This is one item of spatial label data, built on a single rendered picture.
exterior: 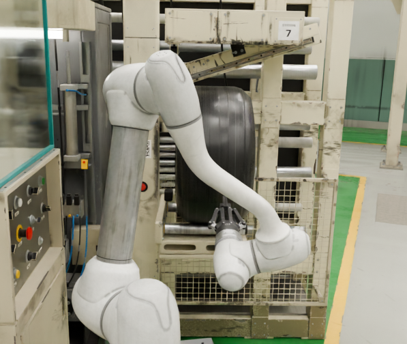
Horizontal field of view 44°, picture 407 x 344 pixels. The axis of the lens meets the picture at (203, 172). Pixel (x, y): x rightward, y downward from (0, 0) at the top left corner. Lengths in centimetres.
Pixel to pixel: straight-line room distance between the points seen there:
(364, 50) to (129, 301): 1018
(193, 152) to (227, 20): 105
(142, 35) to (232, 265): 99
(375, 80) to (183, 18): 903
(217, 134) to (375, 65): 934
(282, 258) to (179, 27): 119
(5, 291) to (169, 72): 71
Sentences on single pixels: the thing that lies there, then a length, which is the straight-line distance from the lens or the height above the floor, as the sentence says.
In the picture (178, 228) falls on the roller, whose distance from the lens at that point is 208.
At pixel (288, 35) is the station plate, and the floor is 168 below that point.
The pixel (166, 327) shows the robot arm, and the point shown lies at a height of 97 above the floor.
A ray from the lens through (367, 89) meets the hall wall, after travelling 1114.
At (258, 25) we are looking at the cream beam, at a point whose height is 172.
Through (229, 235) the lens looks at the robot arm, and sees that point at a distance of 159.
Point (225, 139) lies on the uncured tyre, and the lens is 188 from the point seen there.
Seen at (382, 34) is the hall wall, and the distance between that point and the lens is 1118.
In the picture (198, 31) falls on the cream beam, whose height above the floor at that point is 169.
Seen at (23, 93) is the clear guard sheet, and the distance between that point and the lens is 159.
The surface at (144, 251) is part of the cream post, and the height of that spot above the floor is 77.
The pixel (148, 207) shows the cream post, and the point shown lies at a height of 97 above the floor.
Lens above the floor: 164
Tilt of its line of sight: 14 degrees down
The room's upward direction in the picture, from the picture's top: 1 degrees clockwise
